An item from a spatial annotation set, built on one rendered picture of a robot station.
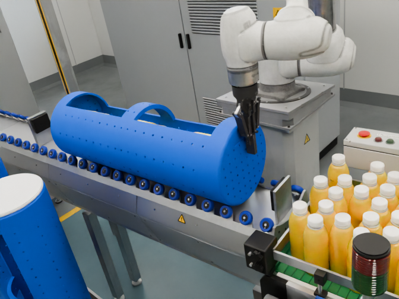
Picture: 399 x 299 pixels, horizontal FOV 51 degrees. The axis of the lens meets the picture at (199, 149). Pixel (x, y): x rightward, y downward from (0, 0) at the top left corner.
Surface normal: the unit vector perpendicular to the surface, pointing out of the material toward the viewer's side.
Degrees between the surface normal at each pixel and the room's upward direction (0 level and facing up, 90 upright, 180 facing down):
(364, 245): 0
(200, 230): 70
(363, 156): 90
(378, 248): 0
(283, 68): 89
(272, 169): 90
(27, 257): 90
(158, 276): 0
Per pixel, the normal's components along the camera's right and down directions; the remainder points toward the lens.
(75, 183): -0.62, 0.15
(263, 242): -0.15, -0.86
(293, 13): -0.26, -0.53
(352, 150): -0.60, 0.47
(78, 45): 0.73, 0.22
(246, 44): -0.27, 0.46
